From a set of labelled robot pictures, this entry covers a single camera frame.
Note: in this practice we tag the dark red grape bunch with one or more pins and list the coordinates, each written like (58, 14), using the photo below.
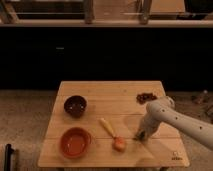
(145, 97)

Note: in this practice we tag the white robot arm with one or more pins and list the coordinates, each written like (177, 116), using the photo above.
(163, 110)

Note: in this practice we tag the orange bowl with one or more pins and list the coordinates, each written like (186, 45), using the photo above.
(74, 142)

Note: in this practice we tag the wooden shelf frame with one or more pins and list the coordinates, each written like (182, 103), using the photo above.
(107, 13)

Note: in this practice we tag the black object at floor left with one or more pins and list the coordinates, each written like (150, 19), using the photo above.
(9, 151)

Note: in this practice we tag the orange spoon with yellow handle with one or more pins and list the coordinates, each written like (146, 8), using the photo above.
(119, 143)

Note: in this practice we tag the wooden table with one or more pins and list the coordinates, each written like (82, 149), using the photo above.
(114, 101)

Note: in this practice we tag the dark purple bowl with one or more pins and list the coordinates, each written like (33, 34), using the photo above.
(75, 106)

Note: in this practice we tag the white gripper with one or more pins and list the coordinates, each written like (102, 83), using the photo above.
(147, 127)

